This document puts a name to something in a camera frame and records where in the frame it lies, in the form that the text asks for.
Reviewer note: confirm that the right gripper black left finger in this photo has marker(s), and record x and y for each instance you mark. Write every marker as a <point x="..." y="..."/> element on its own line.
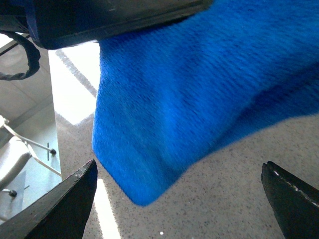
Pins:
<point x="62" y="213"/>

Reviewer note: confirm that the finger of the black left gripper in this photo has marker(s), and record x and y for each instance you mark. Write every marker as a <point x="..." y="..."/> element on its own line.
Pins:
<point x="63" y="23"/>

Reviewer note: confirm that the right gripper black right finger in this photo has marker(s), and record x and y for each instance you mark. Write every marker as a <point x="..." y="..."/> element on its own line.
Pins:
<point x="295" y="203"/>

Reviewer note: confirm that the blue microfiber cloth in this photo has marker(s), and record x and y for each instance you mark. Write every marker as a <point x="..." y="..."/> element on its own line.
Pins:
<point x="170" y="96"/>

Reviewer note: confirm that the white chair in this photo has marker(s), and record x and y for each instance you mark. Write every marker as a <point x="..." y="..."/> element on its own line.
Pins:
<point x="29" y="165"/>

